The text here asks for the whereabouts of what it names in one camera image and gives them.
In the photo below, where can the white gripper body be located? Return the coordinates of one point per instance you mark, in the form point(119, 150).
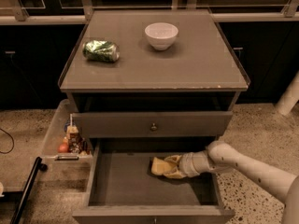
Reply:
point(188, 166)

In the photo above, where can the grey open middle drawer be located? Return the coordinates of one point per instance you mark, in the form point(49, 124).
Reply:
point(123, 190)

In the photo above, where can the grey top drawer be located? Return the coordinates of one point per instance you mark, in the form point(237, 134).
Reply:
point(137, 124)

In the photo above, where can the white bowl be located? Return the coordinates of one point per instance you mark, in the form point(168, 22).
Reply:
point(161, 35)

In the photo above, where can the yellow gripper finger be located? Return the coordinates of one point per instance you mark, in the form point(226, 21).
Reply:
point(173, 159)
point(174, 174)

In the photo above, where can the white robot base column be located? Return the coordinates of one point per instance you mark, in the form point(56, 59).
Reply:
point(289, 98)

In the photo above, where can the brass top drawer knob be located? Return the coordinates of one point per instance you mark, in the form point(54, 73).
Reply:
point(153, 127)

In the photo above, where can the black pole stand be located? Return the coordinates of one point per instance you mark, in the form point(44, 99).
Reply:
point(38, 166)

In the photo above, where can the yellow sponge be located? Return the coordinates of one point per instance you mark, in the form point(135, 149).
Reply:
point(161, 167)

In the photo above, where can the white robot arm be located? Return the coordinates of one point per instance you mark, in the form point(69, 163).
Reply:
point(219, 156)

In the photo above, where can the brown snack bottle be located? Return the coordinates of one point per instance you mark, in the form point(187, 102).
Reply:
point(74, 139)

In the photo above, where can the crushed green soda can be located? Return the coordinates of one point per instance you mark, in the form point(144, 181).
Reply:
point(101, 51)

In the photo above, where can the grey drawer cabinet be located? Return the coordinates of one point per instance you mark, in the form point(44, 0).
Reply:
point(199, 72)

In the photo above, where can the metal railing frame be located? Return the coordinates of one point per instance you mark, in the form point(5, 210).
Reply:
point(81, 11)

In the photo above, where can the clear plastic storage bin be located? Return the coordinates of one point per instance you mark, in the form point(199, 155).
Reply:
point(56, 134)

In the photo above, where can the orange fruit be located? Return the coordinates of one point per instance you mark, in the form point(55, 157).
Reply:
point(63, 148)

